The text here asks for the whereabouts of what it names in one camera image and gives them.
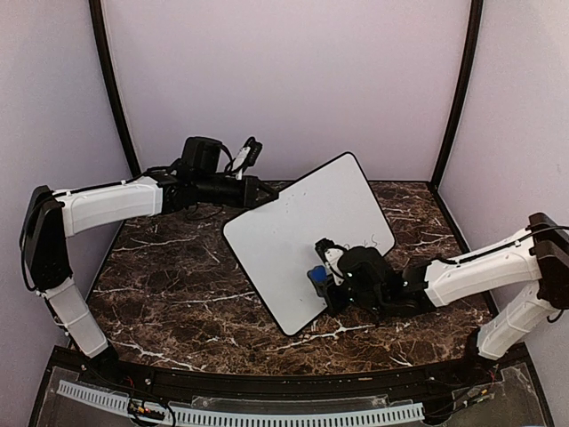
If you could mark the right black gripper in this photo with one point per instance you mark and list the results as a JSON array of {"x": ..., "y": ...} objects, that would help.
[{"x": 336, "y": 303}]

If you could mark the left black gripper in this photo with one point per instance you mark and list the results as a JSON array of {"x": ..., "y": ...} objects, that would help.
[{"x": 250, "y": 196}]

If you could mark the blue whiteboard eraser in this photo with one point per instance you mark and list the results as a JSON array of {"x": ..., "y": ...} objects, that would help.
[{"x": 318, "y": 275}]

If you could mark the white whiteboard with black frame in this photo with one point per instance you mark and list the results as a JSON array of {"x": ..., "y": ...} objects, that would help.
[{"x": 275, "y": 244}]

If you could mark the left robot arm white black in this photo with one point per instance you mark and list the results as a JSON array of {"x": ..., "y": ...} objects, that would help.
[{"x": 56, "y": 216}]

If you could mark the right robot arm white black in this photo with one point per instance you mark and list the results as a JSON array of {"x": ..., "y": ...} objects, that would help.
[{"x": 535, "y": 256}]

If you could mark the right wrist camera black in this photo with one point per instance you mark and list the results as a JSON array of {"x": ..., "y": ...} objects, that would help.
[{"x": 366, "y": 271}]

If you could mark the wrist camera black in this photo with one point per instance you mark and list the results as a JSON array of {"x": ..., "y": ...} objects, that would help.
[
  {"x": 366, "y": 271},
  {"x": 201, "y": 153}
]

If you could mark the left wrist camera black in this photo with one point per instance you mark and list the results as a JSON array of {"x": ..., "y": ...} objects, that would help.
[{"x": 201, "y": 153}]

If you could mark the white slotted cable duct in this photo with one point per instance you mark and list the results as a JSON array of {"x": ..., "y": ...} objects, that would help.
[{"x": 202, "y": 411}]

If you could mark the left black frame post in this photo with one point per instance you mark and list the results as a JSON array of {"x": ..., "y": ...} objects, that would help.
[{"x": 101, "y": 38}]

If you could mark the black frame post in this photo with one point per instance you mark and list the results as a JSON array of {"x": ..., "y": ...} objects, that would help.
[
  {"x": 460, "y": 92},
  {"x": 101, "y": 38}
]

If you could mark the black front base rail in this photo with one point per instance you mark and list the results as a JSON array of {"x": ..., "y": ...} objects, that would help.
[{"x": 441, "y": 385}]

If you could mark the right black frame post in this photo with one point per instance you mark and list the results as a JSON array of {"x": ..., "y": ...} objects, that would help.
[{"x": 460, "y": 92}]

